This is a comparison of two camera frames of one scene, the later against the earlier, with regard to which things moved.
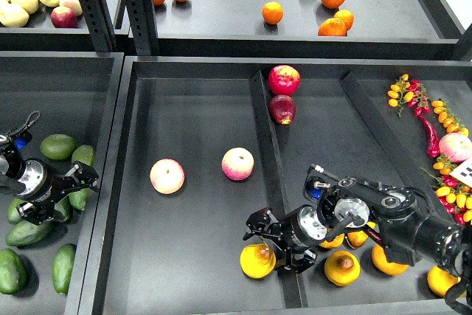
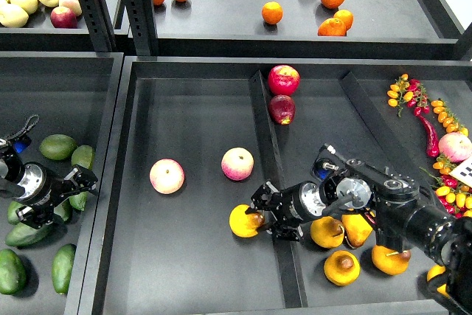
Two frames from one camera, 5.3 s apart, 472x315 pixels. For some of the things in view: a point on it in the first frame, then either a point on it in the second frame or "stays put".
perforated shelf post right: [139, 4] stays put
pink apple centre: [237, 163] stays put
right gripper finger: [262, 223] -> [267, 198]
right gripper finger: [299, 259] -> [285, 230]
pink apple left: [167, 175] stays put
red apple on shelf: [64, 17] stays put
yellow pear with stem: [257, 260] -> [245, 225]
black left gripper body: [43, 185] stays put
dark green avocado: [12, 271] stays put
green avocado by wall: [78, 199] stays put
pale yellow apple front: [13, 15] stays put
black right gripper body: [307, 229] -> [298, 204]
